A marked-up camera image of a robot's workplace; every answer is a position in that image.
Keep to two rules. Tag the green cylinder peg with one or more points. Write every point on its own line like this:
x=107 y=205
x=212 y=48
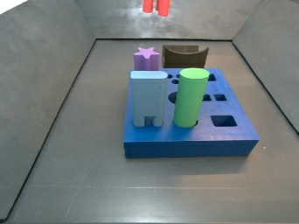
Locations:
x=192 y=83

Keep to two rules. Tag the blue block with shaped holes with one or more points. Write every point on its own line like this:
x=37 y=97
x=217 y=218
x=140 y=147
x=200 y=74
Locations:
x=221 y=134

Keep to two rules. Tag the light blue two-leg peg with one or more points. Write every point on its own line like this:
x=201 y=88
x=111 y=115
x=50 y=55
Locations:
x=148 y=86

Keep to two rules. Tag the black curved fixture cradle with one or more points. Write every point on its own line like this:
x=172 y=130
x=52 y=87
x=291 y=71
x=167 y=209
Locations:
x=181 y=56

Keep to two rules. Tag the purple star peg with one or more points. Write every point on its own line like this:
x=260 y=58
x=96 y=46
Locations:
x=145 y=59

